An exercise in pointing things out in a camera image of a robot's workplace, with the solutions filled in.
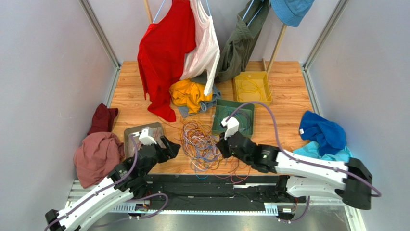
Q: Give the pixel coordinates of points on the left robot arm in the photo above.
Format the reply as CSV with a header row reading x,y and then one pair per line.
x,y
125,183

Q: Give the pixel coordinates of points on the light blue bucket hat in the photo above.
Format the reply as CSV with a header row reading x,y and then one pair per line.
x,y
291,12

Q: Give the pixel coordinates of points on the olive green hanging garment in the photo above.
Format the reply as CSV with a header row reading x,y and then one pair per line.
x,y
242,41

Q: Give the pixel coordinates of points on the wooden rack pole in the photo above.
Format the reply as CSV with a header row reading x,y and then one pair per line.
x,y
268,67

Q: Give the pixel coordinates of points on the grey-blue cloth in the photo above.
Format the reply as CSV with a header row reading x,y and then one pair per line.
x,y
216,94

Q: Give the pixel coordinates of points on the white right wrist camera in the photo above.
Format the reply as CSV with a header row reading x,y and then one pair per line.
x,y
231,125

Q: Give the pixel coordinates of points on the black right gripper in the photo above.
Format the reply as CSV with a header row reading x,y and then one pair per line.
x,y
228,147

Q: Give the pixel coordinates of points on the red hanging shirt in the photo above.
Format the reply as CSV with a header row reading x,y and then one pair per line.
x,y
161,56

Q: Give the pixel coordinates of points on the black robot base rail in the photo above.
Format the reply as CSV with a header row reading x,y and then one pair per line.
x,y
260,188

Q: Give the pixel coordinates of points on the yellow plastic tray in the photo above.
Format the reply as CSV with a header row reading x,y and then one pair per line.
x,y
252,86

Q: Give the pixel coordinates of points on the maroon cloth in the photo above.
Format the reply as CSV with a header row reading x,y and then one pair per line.
x,y
103,119

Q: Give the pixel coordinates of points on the grey plastic tray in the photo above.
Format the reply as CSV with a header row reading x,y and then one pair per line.
x,y
131,146

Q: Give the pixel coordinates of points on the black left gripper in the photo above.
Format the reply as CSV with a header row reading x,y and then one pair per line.
x,y
170,151

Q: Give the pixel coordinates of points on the white hanging tank top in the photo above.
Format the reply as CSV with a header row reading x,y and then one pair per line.
x,y
205,56

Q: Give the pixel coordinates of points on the dark blue cloth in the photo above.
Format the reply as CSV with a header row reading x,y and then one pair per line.
x,y
330,137

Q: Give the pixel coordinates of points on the turquoise cloth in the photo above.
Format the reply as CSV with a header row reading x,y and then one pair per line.
x,y
312,150

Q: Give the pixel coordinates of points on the dusty pink cloth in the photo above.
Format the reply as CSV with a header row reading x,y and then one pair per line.
x,y
98,154

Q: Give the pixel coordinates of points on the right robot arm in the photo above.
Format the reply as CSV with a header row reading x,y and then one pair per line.
x,y
302,176

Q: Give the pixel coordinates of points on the yellow crumpled garment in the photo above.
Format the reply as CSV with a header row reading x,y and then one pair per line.
x,y
190,94

